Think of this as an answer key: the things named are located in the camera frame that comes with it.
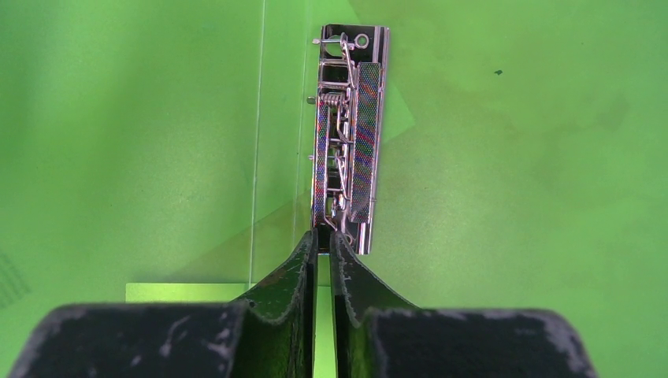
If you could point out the green plastic clip folder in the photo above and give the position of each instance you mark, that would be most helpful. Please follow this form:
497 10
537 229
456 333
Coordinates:
523 163

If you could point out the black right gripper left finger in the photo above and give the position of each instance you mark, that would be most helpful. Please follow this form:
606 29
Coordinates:
268 331

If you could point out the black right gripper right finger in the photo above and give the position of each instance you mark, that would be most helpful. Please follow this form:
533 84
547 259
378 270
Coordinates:
379 333

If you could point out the chrome folder clip mechanism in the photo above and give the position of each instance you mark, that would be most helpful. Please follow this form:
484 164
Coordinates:
349 109

